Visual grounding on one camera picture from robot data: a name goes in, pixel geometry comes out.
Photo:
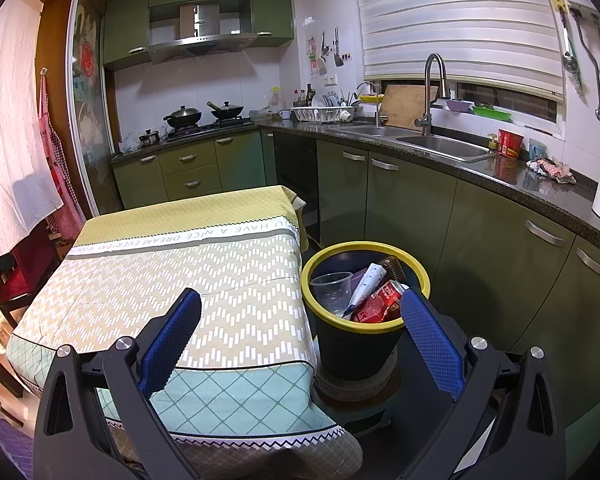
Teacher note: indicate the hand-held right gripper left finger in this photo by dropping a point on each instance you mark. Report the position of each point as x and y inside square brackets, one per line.
[172, 335]

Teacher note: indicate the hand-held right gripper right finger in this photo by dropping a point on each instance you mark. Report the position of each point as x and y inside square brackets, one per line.
[430, 340]

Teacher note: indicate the red snack wrapper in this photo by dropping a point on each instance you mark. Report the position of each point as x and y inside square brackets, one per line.
[380, 305]

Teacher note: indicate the dark bin with yellow rim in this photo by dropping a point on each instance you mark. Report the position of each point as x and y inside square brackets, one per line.
[350, 355]

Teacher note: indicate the brown wrapper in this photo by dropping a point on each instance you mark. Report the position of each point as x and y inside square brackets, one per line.
[392, 267]

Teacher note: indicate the white plastic wrapper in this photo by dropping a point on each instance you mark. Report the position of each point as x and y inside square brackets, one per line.
[367, 285]

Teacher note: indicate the clear plastic cup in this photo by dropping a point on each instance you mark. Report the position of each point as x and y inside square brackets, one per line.
[330, 292]

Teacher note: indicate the dark wooden chair red seat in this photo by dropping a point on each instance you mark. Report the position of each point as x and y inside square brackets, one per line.
[25, 265]

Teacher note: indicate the round brown container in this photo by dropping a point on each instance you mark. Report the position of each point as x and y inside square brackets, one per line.
[340, 390]

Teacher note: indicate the teal plastic stool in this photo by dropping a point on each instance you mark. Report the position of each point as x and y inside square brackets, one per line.
[365, 422]

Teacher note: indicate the green base cabinets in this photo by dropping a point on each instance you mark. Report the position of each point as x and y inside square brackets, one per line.
[480, 240]

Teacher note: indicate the red checked apron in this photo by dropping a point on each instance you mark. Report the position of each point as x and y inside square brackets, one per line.
[60, 170]

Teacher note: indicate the white curtain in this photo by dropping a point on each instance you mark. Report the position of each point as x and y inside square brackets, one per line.
[10, 135]

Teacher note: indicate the purple patterned cloth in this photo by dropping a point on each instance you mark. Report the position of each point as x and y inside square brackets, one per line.
[5, 450]

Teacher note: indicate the dark stone countertop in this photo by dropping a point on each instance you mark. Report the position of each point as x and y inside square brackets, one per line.
[540, 185]

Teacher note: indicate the steel double sink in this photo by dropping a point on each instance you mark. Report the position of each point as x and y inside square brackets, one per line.
[440, 145]

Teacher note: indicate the printed glass sliding door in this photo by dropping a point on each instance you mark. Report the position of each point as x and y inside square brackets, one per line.
[87, 85]

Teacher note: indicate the small yellow bottle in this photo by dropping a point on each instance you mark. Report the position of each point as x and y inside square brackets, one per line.
[492, 143]

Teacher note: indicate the gas stove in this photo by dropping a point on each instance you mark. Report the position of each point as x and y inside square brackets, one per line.
[210, 129]

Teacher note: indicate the crumpled dish rag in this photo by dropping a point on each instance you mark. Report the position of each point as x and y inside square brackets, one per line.
[552, 170]

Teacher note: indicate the red instant noodle tub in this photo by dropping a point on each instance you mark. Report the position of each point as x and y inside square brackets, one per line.
[510, 142]

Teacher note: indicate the black wok with lid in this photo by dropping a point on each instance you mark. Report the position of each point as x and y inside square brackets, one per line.
[182, 117]

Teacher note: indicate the blue cup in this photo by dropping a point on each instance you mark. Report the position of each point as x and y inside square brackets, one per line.
[537, 150]

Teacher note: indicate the tall steel faucet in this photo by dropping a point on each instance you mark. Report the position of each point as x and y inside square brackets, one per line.
[425, 110]

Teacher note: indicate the small steel faucet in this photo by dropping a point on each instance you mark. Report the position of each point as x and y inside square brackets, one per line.
[378, 112]

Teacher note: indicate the wooden cutting board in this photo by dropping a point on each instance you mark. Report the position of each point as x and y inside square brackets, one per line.
[405, 107]

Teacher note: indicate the green tray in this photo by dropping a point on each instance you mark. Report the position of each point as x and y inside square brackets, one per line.
[490, 113]

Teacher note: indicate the purple tray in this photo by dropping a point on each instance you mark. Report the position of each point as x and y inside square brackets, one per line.
[459, 105]

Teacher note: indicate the white mug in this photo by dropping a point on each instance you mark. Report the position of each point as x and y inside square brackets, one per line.
[284, 115]

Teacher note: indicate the yellow basket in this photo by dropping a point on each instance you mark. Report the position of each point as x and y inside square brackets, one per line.
[371, 98]

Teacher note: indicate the white dish rack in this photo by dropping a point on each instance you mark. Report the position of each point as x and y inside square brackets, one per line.
[320, 115]

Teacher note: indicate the cooking oil bottle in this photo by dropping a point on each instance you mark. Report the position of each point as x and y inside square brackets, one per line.
[276, 101]

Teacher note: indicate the dark sauce bottle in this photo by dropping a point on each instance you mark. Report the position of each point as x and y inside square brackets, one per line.
[310, 96]

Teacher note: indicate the steel range hood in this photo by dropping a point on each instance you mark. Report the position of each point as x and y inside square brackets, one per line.
[200, 45]

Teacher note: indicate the black hanging spatula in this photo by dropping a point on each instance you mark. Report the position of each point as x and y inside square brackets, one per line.
[338, 57]

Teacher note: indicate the pale hanging spatula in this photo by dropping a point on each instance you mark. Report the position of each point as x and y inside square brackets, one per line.
[324, 55]

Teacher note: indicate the metal hanging ladle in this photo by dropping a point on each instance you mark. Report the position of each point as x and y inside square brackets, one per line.
[570, 62]

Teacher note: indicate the white striped window blind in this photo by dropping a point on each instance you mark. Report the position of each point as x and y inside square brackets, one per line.
[455, 25]

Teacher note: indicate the green wall cabinets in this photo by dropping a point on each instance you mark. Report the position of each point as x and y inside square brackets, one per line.
[125, 25]

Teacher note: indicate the pink wall sticker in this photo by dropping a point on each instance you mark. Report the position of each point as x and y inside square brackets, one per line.
[313, 52]

